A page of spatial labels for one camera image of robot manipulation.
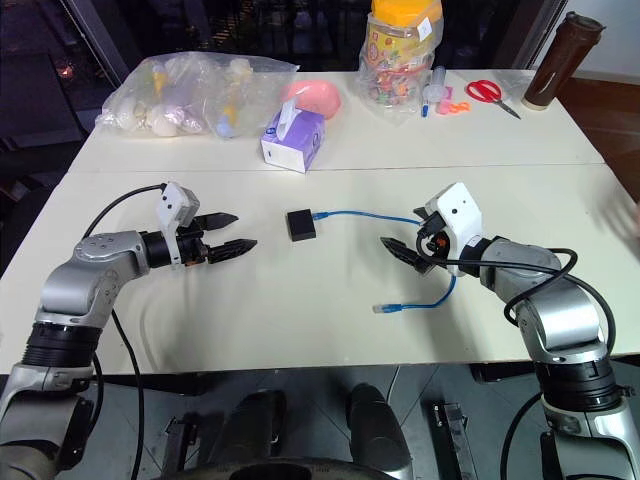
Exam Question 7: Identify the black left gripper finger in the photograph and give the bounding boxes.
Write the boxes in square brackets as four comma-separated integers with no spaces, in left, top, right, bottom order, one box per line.
[206,238,259,265]
[196,212,239,232]

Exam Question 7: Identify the small black box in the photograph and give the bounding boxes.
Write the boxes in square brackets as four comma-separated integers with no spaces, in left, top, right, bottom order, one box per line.
[286,209,318,244]

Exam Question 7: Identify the brown thermos bottle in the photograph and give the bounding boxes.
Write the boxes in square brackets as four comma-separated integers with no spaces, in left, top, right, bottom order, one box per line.
[520,11,602,111]

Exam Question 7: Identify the yellow-lid candy jar in bag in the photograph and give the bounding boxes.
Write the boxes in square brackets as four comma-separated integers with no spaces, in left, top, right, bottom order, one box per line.
[356,0,446,119]

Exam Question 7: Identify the black metal rail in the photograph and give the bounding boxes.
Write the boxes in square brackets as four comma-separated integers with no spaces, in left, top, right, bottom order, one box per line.
[160,412,191,480]
[422,398,477,480]

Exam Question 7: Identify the dark rounded shape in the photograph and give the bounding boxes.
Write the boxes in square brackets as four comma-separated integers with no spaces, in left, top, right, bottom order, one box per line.
[217,388,290,474]
[346,381,414,480]

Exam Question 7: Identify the purple tissue box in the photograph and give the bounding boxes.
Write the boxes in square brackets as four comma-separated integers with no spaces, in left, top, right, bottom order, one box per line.
[259,97,329,175]

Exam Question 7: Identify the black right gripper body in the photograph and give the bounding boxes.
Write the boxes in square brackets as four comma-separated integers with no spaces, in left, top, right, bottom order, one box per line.
[415,210,454,267]

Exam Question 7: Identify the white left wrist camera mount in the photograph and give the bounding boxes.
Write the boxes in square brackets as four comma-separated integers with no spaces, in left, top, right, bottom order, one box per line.
[153,182,202,272]

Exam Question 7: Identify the blue Ethernet cable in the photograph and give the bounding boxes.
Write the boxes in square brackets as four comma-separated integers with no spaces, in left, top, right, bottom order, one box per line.
[311,209,459,316]

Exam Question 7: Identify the blurred person hand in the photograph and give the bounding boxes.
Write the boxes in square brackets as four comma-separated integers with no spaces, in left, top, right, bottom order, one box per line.
[595,191,640,242]

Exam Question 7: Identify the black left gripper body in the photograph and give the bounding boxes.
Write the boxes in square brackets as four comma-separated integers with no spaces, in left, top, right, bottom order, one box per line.
[176,218,212,268]

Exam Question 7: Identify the red-handled scissors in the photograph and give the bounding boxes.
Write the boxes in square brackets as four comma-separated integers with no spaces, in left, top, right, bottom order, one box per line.
[465,79,523,121]

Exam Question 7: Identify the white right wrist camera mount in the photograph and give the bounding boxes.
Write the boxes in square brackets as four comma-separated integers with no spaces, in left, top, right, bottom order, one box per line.
[422,182,486,278]

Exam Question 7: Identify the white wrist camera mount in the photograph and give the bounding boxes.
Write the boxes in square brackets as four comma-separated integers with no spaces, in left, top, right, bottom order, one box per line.
[422,182,486,278]
[153,182,202,272]

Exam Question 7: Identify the pink rounded plastic object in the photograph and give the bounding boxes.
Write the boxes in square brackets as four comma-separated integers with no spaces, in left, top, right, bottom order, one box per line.
[279,80,343,120]

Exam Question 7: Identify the clear bag of toys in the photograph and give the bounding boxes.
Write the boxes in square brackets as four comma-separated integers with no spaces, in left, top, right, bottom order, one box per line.
[96,53,300,140]

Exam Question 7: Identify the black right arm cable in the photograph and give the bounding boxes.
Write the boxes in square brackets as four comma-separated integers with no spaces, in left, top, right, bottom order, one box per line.
[464,247,632,480]

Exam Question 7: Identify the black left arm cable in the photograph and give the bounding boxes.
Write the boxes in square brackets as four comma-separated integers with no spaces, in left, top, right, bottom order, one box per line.
[81,184,167,480]

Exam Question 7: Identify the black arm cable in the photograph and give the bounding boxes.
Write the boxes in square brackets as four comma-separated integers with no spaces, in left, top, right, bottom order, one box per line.
[464,247,632,480]
[81,184,167,480]

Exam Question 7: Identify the pink small plastic toys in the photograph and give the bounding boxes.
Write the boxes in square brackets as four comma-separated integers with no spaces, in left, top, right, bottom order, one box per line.
[433,85,473,116]

